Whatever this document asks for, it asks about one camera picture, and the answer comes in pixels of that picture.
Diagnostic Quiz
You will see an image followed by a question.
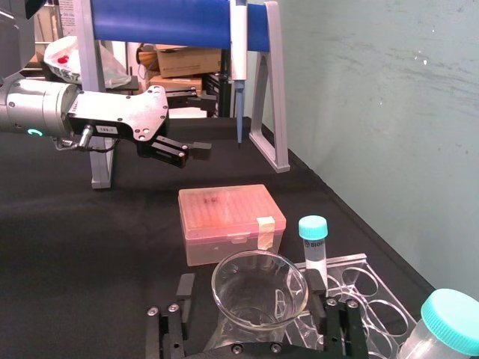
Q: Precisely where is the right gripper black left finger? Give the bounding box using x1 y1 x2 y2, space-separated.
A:
145 273 196 359

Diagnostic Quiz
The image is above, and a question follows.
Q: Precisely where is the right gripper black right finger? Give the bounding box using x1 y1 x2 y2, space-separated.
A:
306 269 370 359

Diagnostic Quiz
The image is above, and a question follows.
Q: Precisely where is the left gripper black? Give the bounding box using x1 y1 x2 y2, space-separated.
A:
67 88 218 168

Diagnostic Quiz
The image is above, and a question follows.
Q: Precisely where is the flat brown cardboard box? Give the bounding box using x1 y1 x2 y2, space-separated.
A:
147 76 204 93

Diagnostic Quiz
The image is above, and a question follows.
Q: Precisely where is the clear acrylic tube rack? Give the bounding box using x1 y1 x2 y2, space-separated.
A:
206 253 418 359

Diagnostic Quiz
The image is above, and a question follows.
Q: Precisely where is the black background rack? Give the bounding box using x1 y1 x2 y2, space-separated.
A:
204 72 230 119

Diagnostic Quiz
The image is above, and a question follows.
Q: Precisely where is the large brown cardboard box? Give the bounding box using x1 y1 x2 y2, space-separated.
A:
154 43 222 79

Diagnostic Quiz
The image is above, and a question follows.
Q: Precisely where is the clear glass beaker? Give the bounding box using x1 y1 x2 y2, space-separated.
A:
211 250 310 334

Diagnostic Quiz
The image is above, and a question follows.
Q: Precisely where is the translucent pink pipette tip box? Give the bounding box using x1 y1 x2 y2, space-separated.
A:
177 184 287 267

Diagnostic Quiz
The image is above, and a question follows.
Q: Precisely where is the white grey pipette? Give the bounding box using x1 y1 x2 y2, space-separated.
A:
228 0 248 151

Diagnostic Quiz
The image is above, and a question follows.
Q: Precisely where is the wide tube with teal cap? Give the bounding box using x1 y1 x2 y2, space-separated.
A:
395 288 479 359

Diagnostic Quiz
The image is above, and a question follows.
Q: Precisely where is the slim tube with teal cap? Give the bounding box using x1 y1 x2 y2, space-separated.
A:
298 215 329 297

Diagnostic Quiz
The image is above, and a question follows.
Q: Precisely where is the grey stand with blue bar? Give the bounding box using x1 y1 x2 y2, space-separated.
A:
73 0 291 190

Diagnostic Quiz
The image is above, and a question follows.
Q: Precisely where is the beige tape strip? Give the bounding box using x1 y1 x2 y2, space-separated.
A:
256 215 276 251

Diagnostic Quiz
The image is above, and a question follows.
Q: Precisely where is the black table cloth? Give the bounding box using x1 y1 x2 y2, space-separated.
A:
0 115 436 359

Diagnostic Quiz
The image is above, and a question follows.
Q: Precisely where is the white plastic bag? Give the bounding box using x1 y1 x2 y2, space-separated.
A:
43 35 132 90

